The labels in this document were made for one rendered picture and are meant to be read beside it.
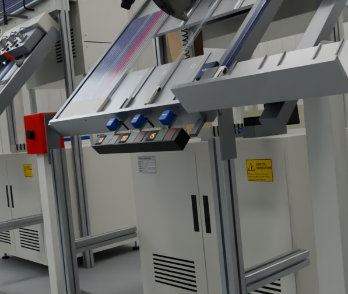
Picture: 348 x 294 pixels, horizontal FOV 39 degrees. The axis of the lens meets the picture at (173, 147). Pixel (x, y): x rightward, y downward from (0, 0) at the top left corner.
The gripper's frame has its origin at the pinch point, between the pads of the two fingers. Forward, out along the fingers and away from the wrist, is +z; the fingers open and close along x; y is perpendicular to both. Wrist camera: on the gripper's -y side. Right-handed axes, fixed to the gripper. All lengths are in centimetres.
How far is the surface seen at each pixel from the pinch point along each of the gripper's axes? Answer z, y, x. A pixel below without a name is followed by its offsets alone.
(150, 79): 9.8, -19.4, -0.4
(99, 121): 8.3, -36.6, -8.2
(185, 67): 10.3, -7.0, -3.8
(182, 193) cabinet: 48, -39, -7
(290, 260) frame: 52, -3, -42
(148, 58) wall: 222, -290, 456
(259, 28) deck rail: 15.0, 13.1, 1.3
